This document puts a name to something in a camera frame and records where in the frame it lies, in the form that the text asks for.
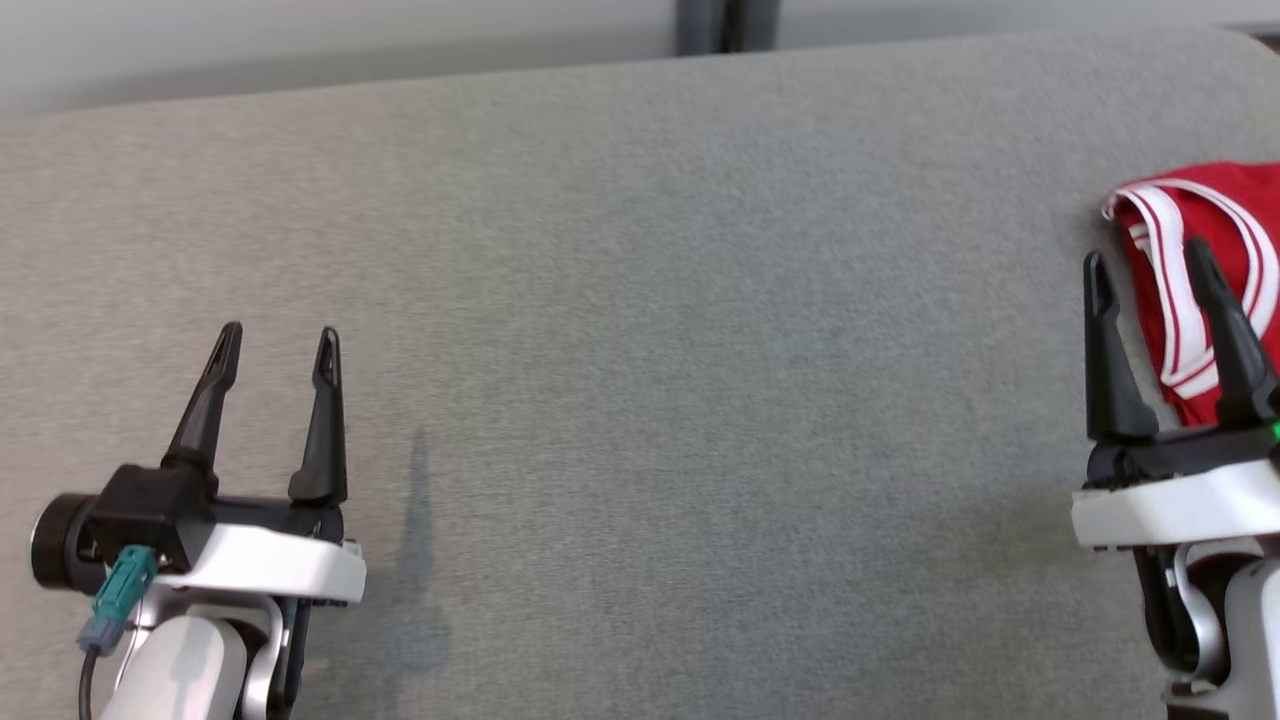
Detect teal camera cable connector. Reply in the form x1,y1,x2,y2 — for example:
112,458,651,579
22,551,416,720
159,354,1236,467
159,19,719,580
78,545,159,720

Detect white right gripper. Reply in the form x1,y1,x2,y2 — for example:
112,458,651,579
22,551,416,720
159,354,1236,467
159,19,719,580
1070,238,1280,551

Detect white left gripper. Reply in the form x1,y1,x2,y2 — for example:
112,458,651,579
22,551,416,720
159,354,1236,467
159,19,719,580
150,322,368,608

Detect red white basketball jersey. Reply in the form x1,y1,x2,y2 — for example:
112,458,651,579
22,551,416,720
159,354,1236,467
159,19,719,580
1100,162,1280,429

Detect grey double partition post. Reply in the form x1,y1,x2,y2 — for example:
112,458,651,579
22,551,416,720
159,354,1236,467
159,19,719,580
675,0,781,56

